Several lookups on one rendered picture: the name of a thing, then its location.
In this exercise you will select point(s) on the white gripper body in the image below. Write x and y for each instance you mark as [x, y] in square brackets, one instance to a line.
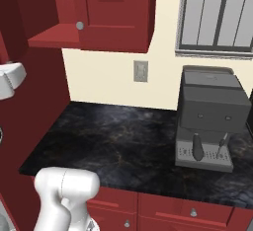
[11, 75]

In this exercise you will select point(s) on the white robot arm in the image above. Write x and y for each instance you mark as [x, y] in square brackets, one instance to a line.
[66, 189]

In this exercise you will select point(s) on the dark red tall cabinet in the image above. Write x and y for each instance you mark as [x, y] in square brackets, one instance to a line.
[33, 110]

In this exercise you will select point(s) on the red base cabinet door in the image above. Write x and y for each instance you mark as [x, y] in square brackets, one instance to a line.
[108, 220]
[154, 225]

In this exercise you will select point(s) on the grey round cabinet knob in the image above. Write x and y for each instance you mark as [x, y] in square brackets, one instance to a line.
[126, 223]

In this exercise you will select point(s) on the red base cabinet front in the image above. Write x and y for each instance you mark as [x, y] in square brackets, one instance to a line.
[243, 220]

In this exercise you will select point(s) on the grey round door knob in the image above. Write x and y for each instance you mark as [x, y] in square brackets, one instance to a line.
[79, 25]

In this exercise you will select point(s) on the narrow red drawer front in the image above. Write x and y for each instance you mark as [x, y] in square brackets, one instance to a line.
[113, 196]

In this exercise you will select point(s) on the grey coffee machine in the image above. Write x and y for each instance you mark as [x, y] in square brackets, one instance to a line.
[210, 110]

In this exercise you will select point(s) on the wide red drawer front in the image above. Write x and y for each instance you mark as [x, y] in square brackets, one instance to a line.
[171, 205]

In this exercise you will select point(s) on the grey round drawer knob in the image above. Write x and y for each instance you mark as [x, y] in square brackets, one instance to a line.
[193, 212]

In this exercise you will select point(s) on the black appliance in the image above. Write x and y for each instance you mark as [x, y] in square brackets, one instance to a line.
[250, 110]

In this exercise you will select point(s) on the red wall cabinet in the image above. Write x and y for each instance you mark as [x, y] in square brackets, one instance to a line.
[52, 36]

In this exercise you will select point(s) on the red wall cabinet door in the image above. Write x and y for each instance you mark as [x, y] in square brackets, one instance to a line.
[115, 14]

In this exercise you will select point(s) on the grey wall socket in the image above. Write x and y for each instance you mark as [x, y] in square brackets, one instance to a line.
[140, 71]

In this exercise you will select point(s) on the window with dark frame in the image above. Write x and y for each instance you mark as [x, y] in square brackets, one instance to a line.
[217, 11]

